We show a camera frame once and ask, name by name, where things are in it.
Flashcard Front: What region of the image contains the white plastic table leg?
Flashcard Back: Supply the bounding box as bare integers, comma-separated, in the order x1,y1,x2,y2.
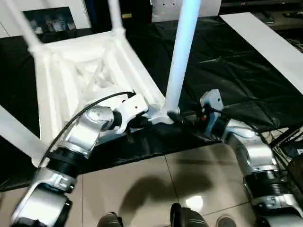
0,105,50,164
164,0,204,117
107,0,126,34
13,0,46,52

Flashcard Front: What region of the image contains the white plastic table top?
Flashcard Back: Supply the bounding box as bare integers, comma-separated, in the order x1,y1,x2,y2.
27,27,181,168

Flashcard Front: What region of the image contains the white flat board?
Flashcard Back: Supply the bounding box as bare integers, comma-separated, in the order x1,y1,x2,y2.
219,11,303,96

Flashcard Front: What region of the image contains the dark robot foot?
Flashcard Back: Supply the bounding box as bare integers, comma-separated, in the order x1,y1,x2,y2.
96,211,124,227
169,201,208,227

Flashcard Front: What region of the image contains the grey cushion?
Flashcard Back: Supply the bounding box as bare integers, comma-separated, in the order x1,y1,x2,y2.
151,0,223,24

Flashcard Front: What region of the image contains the brown wicker basket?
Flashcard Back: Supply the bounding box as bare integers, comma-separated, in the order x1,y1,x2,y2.
287,155,303,190

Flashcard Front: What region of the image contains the black cabinet with gold label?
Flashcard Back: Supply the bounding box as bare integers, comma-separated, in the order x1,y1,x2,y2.
90,0,155,34

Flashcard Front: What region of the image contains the white sideboard cabinet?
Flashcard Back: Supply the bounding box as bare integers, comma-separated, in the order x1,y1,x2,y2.
0,0,93,39

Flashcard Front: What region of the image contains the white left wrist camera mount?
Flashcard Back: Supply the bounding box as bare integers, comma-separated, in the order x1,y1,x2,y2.
113,93,150,135

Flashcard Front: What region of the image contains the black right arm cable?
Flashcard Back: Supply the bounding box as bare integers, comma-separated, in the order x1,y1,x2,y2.
212,107,270,145

